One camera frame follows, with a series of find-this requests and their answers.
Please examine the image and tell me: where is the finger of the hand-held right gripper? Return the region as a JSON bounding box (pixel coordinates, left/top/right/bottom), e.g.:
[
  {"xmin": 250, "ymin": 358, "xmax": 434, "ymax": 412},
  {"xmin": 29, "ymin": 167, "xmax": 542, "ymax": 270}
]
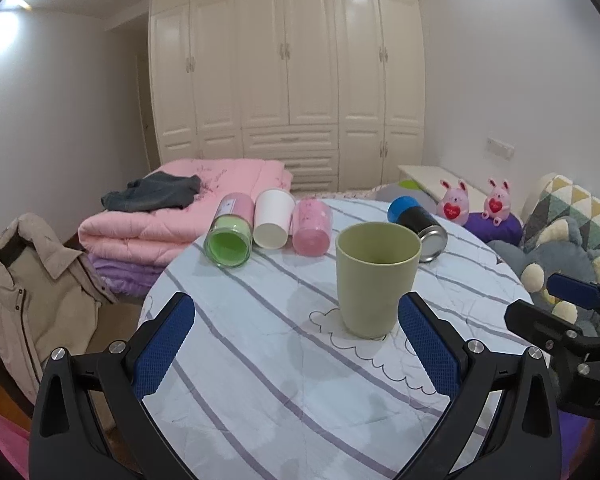
[
  {"xmin": 546, "ymin": 272, "xmax": 600, "ymax": 311},
  {"xmin": 504, "ymin": 299, "xmax": 586, "ymax": 357}
]

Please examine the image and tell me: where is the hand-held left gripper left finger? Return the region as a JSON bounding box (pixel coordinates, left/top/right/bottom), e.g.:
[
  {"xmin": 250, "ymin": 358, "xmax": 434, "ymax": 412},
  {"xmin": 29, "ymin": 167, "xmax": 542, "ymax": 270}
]
[{"xmin": 28, "ymin": 291, "xmax": 201, "ymax": 480}]

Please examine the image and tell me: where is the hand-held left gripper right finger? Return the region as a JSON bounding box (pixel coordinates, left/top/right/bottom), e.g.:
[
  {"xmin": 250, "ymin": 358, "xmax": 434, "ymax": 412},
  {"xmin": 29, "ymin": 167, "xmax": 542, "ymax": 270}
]
[{"xmin": 395, "ymin": 291, "xmax": 563, "ymax": 480}]

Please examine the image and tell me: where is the olive green plastic cup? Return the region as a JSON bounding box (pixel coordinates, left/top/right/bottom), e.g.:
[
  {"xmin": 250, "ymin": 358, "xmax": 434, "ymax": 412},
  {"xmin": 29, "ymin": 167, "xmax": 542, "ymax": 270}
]
[{"xmin": 335, "ymin": 222, "xmax": 423, "ymax": 339}]

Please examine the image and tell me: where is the black cup with blue base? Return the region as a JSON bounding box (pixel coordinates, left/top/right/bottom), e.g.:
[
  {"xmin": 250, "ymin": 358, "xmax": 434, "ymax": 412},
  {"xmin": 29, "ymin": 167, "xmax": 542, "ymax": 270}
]
[{"xmin": 387, "ymin": 196, "xmax": 448, "ymax": 263}]

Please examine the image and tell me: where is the green cup with pink base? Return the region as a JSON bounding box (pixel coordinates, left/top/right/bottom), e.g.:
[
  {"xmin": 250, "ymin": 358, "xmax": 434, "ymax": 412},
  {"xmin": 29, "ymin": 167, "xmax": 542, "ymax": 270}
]
[{"xmin": 204, "ymin": 193, "xmax": 256, "ymax": 267}]

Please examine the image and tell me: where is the pink patterned cup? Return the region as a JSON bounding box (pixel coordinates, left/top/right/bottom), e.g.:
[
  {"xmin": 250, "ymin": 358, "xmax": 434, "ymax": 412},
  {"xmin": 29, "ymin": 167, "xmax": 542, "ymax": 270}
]
[{"xmin": 291, "ymin": 198, "xmax": 334, "ymax": 256}]

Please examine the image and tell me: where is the white paper cup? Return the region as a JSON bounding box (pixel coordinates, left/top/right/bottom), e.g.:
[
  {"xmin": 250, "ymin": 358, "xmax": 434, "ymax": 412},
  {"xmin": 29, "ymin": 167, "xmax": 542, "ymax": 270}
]
[{"xmin": 252, "ymin": 188, "xmax": 296, "ymax": 250}]

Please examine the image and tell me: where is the grey plush toy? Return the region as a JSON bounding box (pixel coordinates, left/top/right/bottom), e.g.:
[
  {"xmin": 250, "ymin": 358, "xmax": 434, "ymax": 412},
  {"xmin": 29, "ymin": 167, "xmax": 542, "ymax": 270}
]
[{"xmin": 487, "ymin": 215, "xmax": 600, "ymax": 338}]

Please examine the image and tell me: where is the folded purple blanket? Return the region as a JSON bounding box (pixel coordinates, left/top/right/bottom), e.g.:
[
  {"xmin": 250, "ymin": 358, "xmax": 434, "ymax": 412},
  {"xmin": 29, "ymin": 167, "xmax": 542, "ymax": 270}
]
[{"xmin": 86, "ymin": 252, "xmax": 173, "ymax": 297}]

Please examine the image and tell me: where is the triangle patterned pillow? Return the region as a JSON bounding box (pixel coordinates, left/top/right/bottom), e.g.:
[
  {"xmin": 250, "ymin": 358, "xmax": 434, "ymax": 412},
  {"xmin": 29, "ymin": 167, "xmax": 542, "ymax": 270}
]
[{"xmin": 522, "ymin": 174, "xmax": 600, "ymax": 256}]

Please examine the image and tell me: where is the purple cushion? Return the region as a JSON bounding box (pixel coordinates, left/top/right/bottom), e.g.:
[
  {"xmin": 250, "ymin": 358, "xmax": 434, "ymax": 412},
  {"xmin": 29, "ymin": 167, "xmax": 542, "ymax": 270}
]
[{"xmin": 462, "ymin": 211, "xmax": 524, "ymax": 246}]

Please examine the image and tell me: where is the folded pink quilt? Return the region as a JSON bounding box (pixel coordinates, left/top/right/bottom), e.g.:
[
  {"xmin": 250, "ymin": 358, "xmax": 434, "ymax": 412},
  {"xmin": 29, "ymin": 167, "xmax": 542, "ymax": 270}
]
[{"xmin": 77, "ymin": 158, "xmax": 295, "ymax": 266}]

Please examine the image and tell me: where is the pink plush bunny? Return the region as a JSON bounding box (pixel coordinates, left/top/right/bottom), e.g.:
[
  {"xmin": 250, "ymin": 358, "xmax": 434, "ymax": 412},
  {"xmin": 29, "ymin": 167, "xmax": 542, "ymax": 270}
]
[
  {"xmin": 481, "ymin": 177, "xmax": 513, "ymax": 226},
  {"xmin": 439, "ymin": 178, "xmax": 471, "ymax": 226}
]

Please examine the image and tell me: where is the striped white tablecloth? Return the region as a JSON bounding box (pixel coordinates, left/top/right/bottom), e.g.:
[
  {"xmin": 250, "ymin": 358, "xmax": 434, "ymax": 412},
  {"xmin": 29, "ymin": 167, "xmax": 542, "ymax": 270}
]
[{"xmin": 137, "ymin": 199, "xmax": 596, "ymax": 480}]

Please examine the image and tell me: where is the beige jacket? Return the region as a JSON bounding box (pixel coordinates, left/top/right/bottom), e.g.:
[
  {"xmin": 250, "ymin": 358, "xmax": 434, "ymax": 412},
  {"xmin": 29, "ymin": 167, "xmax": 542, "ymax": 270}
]
[{"xmin": 0, "ymin": 212, "xmax": 118, "ymax": 406}]

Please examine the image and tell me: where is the dark grey garment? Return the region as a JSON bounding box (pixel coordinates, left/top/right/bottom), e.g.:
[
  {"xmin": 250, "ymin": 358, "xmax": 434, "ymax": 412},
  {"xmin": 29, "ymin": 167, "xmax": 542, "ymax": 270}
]
[{"xmin": 101, "ymin": 171, "xmax": 202, "ymax": 213}]

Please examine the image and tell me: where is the grey bedding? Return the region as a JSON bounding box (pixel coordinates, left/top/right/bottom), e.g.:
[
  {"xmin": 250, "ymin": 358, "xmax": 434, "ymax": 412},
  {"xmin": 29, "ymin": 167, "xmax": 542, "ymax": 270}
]
[{"xmin": 330, "ymin": 182, "xmax": 441, "ymax": 209}]

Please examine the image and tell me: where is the pink cloth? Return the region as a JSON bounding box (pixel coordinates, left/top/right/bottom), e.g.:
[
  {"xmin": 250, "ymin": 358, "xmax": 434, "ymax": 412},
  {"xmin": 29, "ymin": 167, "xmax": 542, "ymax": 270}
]
[{"xmin": 0, "ymin": 405, "xmax": 36, "ymax": 480}]

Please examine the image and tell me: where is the cream wardrobe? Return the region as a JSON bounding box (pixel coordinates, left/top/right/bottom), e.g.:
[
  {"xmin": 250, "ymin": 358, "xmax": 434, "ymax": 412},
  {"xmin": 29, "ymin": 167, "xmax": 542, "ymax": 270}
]
[{"xmin": 147, "ymin": 0, "xmax": 427, "ymax": 196}]

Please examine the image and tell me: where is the white wall socket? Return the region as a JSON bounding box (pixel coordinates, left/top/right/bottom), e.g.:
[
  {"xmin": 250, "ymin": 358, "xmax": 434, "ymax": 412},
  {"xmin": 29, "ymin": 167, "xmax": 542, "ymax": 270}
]
[{"xmin": 486, "ymin": 136, "xmax": 515, "ymax": 158}]

